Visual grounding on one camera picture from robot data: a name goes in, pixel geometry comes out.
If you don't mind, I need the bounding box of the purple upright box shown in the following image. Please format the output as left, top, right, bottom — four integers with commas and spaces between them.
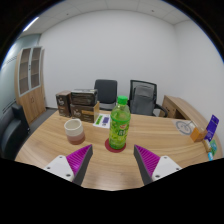
203, 114, 220, 142

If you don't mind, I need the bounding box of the ceiling light panel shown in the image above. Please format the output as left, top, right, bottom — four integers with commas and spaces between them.
22, 16, 40, 33

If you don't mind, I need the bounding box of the black mesh office chair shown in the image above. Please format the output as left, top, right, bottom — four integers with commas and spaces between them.
128, 79, 169, 118

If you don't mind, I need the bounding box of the grey backpack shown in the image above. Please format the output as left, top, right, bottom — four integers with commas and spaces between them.
131, 84, 156, 116

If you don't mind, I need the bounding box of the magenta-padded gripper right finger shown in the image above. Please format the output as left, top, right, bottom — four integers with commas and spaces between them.
133, 143, 184, 185

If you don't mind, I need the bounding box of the sheet with round print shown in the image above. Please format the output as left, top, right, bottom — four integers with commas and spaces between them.
173, 119, 198, 136

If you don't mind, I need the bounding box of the small green box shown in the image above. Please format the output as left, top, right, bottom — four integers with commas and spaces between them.
209, 139, 218, 156

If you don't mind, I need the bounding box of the white and brown mug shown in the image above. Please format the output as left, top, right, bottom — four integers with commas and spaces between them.
63, 118, 86, 146

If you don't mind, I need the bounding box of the printed paper sheet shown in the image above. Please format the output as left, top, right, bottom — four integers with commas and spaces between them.
92, 113, 112, 129

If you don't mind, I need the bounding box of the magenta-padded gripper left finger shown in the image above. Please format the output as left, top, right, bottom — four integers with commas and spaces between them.
43, 144, 95, 187

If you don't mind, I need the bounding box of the wooden cabinet with shelves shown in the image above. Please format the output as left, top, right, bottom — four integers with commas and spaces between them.
13, 45, 47, 125

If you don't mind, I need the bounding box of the brown and black carton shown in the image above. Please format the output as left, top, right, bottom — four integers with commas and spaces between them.
69, 101, 101, 124

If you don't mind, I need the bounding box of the green drink bottle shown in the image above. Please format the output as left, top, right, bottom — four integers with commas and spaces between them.
108, 95, 132, 150

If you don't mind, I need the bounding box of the small tan box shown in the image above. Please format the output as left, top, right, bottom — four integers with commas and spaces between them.
203, 138, 213, 153

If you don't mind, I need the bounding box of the flat round red coaster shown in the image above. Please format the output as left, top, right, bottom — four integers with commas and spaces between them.
104, 137, 127, 154

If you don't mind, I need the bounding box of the small dark brown box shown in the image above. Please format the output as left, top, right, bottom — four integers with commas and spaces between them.
55, 90, 73, 118

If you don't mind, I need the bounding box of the wooden side desk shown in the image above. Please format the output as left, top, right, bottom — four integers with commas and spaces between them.
159, 94, 201, 124

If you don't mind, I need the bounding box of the orange-brown small box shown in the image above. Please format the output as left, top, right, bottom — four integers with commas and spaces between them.
189, 126, 208, 143

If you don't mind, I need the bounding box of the black leather sofa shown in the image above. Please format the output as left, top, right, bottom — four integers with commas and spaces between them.
0, 103, 31, 161

